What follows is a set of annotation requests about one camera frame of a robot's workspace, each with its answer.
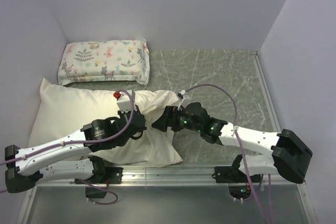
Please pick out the animal print patterned pillow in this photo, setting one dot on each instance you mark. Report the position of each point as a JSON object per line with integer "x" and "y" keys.
{"x": 114, "y": 60}

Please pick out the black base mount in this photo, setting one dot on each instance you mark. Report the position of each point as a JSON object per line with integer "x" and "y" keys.
{"x": 98, "y": 184}
{"x": 239, "y": 187}

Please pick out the aluminium right side rail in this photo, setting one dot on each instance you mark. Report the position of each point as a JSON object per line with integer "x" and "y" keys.
{"x": 269, "y": 104}

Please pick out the cream pillowcase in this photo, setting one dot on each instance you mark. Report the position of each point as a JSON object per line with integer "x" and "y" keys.
{"x": 64, "y": 110}

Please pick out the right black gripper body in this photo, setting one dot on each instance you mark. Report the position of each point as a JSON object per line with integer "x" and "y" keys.
{"x": 178, "y": 116}

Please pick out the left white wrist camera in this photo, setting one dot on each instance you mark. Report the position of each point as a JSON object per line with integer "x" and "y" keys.
{"x": 124, "y": 102}

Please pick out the aluminium front rail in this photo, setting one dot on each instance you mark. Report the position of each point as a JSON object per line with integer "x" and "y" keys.
{"x": 175, "y": 175}

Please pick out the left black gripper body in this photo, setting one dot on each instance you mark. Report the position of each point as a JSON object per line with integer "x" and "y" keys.
{"x": 123, "y": 142}

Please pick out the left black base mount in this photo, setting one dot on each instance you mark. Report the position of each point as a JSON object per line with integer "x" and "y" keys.
{"x": 98, "y": 184}

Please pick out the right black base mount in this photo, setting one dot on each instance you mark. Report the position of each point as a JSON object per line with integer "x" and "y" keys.
{"x": 239, "y": 187}

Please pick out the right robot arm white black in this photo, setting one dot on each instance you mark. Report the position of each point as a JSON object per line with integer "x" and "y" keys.
{"x": 283, "y": 153}

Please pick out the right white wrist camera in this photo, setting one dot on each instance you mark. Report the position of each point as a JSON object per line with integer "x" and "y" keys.
{"x": 184, "y": 100}

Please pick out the aluminium rail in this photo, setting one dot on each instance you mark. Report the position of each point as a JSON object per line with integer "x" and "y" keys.
{"x": 175, "y": 175}
{"x": 269, "y": 104}

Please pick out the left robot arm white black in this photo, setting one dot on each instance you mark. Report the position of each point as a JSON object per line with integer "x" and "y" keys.
{"x": 28, "y": 167}

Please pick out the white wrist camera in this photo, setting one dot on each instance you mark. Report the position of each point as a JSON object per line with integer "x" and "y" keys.
{"x": 184, "y": 100}
{"x": 124, "y": 102}

